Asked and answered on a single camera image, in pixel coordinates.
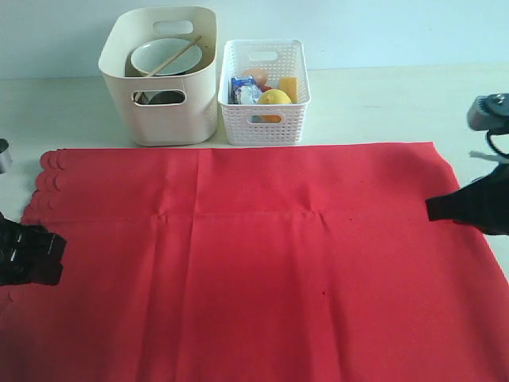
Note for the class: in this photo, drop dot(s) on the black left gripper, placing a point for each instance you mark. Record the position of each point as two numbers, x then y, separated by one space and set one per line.
43 246

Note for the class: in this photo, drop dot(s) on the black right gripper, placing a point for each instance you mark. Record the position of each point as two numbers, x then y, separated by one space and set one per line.
484 201

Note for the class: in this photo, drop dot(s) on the red scalloped cloth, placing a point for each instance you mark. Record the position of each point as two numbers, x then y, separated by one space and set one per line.
305 263

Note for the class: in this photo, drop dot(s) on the stainless steel cup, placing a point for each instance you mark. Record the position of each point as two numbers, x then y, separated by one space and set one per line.
165 97

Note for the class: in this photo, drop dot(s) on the yellow cheese wedge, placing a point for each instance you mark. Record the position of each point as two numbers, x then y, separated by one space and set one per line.
289 85

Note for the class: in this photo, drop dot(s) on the yellow lemon with sticker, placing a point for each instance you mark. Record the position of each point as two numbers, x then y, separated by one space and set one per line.
272 97

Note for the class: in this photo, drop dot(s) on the pale green bowl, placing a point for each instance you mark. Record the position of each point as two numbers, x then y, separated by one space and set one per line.
159 55

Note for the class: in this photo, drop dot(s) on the brown egg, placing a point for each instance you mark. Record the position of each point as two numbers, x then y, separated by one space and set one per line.
259 75

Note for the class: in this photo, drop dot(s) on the blue white milk carton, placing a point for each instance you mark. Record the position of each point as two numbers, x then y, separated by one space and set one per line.
244 90

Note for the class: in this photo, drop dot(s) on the white perforated plastic basket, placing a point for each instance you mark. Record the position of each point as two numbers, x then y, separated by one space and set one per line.
258 124

